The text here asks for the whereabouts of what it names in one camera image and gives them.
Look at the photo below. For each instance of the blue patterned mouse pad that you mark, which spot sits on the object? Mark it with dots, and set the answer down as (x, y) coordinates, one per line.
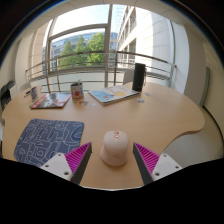
(46, 138)

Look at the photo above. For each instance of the white computer mouse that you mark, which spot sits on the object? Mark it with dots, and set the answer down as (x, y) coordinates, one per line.
(114, 148)

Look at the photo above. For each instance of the white chair behind table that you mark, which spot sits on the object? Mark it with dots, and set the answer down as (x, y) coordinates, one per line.
(127, 76)
(24, 87)

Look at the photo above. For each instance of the metal balcony railing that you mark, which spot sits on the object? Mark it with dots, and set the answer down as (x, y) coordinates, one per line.
(83, 54)

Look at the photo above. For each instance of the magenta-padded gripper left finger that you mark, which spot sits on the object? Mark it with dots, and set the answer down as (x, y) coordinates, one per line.
(60, 165)

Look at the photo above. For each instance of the red and blue magazine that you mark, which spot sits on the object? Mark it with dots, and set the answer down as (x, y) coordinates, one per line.
(50, 100)

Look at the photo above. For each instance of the tall black speaker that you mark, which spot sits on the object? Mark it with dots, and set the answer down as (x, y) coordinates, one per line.
(138, 77)

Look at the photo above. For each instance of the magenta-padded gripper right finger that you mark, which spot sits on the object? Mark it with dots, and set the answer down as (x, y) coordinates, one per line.
(163, 165)

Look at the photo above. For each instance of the light blue open book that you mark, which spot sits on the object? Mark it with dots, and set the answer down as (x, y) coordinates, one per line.
(111, 94)

